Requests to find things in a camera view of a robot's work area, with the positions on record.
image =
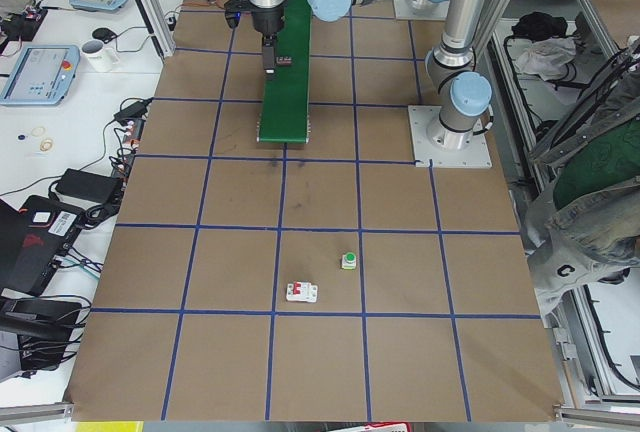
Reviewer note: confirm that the white mug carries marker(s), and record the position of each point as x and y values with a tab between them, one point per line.
100	57

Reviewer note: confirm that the white red circuit breaker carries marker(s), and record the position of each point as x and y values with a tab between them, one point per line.
305	292

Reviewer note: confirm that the person in denim jacket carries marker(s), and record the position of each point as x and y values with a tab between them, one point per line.
584	226

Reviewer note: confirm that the aluminium frame post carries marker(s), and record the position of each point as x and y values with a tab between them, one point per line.
154	21

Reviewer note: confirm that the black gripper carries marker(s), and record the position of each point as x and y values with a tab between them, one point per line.
266	20

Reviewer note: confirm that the green conveyor belt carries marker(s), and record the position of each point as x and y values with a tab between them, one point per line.
285	111

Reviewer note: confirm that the near teach pendant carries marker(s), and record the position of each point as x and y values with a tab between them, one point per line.
42	75

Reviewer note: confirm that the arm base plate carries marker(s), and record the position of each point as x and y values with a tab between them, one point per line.
434	146

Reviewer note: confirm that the black power adapter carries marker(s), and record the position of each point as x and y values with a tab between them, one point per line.
88	186

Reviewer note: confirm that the green push button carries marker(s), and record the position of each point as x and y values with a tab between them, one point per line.
349	261

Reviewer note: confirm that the black laptop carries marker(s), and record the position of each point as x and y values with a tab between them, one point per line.
32	237

